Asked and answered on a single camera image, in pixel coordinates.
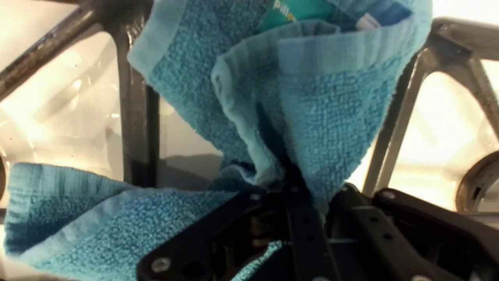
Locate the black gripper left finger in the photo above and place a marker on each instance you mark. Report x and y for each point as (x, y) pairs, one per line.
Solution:
(235, 244)

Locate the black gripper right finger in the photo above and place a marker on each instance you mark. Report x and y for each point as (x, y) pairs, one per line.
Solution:
(416, 244)

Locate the teal terry towel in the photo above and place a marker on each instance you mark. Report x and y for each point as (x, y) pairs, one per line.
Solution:
(322, 104)

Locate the black cast iron stove grate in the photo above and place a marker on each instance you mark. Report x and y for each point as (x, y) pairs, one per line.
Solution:
(135, 104)

